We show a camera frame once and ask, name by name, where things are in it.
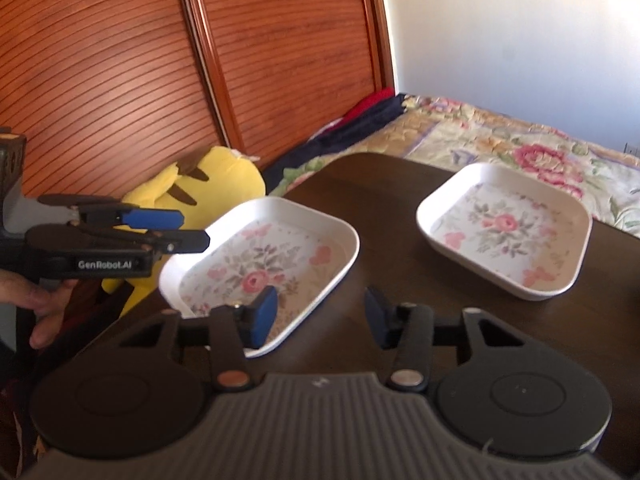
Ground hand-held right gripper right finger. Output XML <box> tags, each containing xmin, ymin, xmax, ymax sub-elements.
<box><xmin>364</xmin><ymin>286</ymin><xmax>526</xmax><ymax>393</ymax></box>

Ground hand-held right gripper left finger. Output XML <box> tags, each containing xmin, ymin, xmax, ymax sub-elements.
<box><xmin>117</xmin><ymin>286</ymin><xmax>279</xmax><ymax>392</ymax></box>

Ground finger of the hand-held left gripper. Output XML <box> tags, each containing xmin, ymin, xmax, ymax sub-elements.
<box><xmin>26</xmin><ymin>224</ymin><xmax>211</xmax><ymax>257</ymax></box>
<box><xmin>37</xmin><ymin>193</ymin><xmax>186</xmax><ymax>231</ymax></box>

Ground white floral plate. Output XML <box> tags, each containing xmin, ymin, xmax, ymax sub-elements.
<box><xmin>159</xmin><ymin>197</ymin><xmax>361</xmax><ymax>358</ymax></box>
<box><xmin>416</xmin><ymin>162</ymin><xmax>593</xmax><ymax>302</ymax></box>

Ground person's left hand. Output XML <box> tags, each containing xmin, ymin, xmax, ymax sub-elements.
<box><xmin>0</xmin><ymin>267</ymin><xmax>81</xmax><ymax>351</ymax></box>

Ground yellow plush toy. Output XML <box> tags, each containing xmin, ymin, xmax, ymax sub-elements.
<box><xmin>102</xmin><ymin>146</ymin><xmax>267</xmax><ymax>318</ymax></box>

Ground wooden louvered wardrobe door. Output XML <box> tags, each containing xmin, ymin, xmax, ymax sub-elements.
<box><xmin>180</xmin><ymin>0</ymin><xmax>386</xmax><ymax>171</ymax></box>
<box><xmin>0</xmin><ymin>0</ymin><xmax>236</xmax><ymax>201</ymax></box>

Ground dark blue blanket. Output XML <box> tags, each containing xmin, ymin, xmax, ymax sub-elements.
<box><xmin>262</xmin><ymin>94</ymin><xmax>407</xmax><ymax>197</ymax></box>

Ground red cloth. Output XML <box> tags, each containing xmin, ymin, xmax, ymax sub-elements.
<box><xmin>340</xmin><ymin>87</ymin><xmax>397</xmax><ymax>122</ymax></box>

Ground floral blanket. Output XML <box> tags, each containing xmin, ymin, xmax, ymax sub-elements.
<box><xmin>267</xmin><ymin>92</ymin><xmax>640</xmax><ymax>241</ymax></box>

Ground wooden wardrobe side panel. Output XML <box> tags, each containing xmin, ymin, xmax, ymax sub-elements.
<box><xmin>357</xmin><ymin>0</ymin><xmax>398</xmax><ymax>95</ymax></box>

